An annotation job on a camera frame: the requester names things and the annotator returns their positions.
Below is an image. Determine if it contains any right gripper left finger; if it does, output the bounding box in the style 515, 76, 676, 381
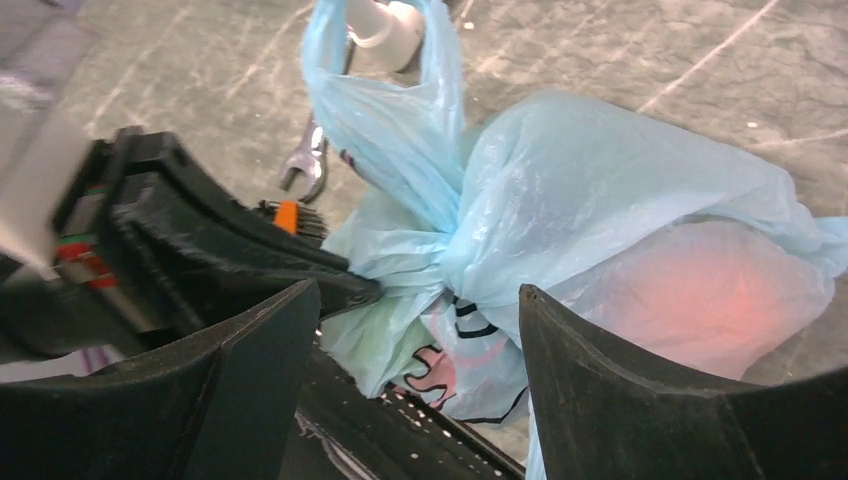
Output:
1, 280, 320, 479

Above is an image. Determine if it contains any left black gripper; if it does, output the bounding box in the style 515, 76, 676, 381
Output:
1, 129, 382, 363

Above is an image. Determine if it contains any white pvc pipe stand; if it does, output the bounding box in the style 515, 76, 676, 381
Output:
346, 0, 426, 72

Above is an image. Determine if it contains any light blue plastic bag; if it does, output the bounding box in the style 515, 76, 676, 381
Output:
301, 1, 847, 479

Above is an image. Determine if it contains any silver combination wrench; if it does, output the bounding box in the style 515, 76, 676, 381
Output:
278, 39, 356, 205

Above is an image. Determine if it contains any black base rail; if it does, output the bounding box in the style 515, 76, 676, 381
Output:
280, 348, 525, 480

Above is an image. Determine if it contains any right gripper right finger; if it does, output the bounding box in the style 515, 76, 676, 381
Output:
519, 284, 847, 479

